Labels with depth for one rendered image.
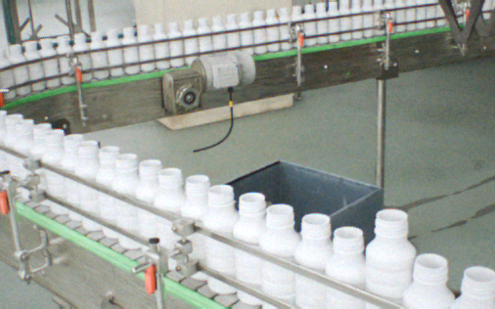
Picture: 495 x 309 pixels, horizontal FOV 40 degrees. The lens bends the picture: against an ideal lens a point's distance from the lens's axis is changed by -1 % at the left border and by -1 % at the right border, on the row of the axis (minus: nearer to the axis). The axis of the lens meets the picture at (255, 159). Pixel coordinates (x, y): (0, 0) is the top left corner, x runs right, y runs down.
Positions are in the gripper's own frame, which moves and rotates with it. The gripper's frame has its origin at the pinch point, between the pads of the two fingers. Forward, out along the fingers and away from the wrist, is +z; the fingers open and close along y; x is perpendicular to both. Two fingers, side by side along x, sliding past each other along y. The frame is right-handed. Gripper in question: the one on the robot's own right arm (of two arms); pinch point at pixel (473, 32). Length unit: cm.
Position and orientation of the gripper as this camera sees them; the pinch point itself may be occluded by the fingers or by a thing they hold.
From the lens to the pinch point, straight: 88.5
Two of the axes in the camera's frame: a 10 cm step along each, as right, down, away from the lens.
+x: 7.4, 2.0, -6.4
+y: -6.7, 2.8, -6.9
